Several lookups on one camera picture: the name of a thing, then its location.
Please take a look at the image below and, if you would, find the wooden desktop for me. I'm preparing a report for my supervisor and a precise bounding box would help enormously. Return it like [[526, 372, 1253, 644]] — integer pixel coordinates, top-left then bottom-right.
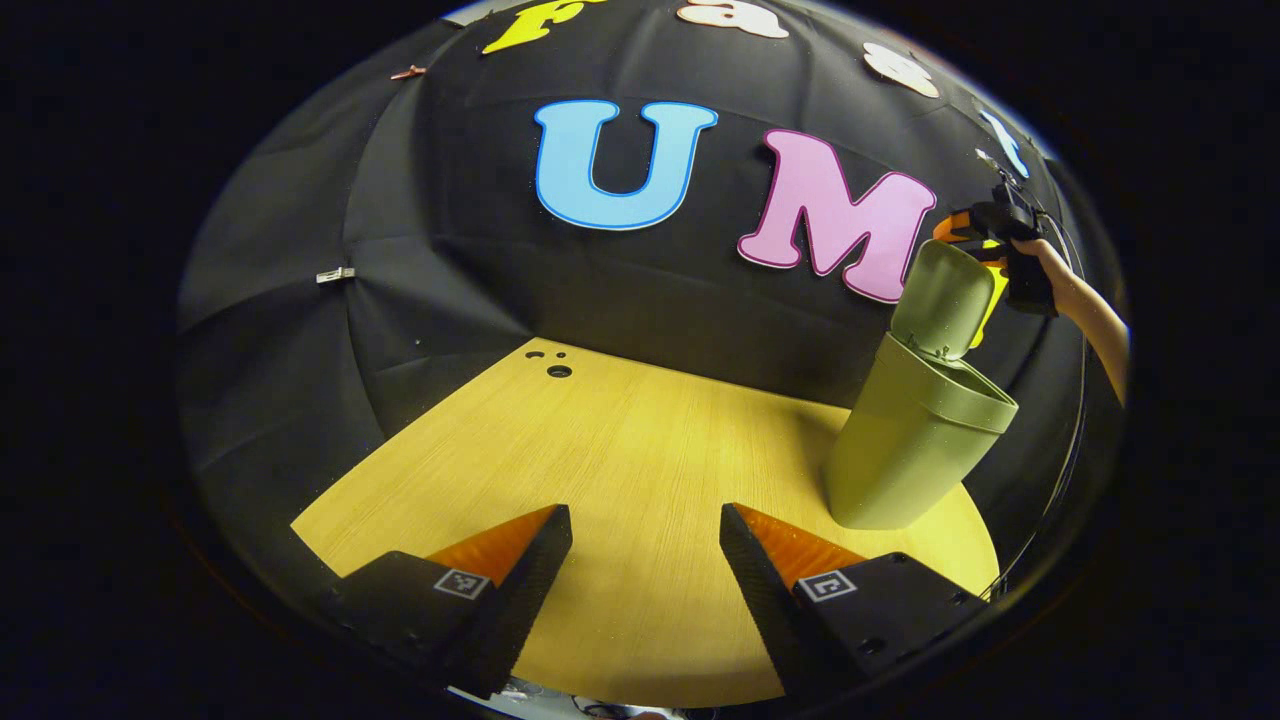
[[290, 337, 1001, 709]]

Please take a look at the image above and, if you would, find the green desktop garbage bin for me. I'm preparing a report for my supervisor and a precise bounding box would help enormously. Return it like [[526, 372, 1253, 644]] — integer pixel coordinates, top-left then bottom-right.
[[824, 239, 1019, 531]]

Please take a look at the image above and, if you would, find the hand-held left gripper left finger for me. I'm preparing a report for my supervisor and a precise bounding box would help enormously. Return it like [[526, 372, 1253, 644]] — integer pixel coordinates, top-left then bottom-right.
[[320, 504, 574, 701]]

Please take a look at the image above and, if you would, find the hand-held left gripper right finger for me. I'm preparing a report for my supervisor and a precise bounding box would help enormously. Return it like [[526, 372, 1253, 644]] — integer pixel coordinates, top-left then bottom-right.
[[719, 503, 993, 701]]

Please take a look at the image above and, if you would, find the black backdrop cloth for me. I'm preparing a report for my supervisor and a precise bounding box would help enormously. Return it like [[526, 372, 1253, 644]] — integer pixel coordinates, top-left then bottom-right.
[[178, 0, 1126, 601]]

